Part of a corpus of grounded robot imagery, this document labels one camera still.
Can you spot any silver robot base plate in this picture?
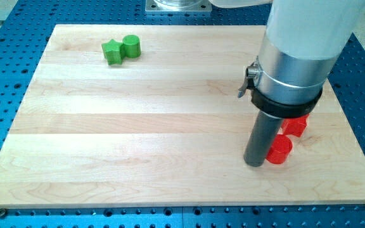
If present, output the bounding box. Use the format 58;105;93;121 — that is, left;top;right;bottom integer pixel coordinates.
145;0;212;13

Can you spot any green cylinder block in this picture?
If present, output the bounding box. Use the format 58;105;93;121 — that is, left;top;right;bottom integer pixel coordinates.
122;34;141;58

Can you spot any red cylinder block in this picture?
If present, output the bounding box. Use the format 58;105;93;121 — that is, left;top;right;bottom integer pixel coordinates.
266;134;293;164

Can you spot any blue perforated metal table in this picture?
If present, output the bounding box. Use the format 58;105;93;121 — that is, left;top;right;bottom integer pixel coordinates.
0;0;365;227

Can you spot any green star block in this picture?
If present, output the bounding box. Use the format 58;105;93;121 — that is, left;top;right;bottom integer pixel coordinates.
101;39;125;65

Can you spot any red star block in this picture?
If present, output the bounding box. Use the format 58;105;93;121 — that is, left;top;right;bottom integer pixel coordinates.
281;114;309;137

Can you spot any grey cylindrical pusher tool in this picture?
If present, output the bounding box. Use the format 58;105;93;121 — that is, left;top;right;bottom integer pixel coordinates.
243;111;283;167

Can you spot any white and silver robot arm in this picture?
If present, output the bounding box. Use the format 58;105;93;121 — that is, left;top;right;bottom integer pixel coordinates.
238;0;365;118

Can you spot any light wooden board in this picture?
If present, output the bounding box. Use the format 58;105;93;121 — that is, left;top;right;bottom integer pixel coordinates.
0;25;365;208

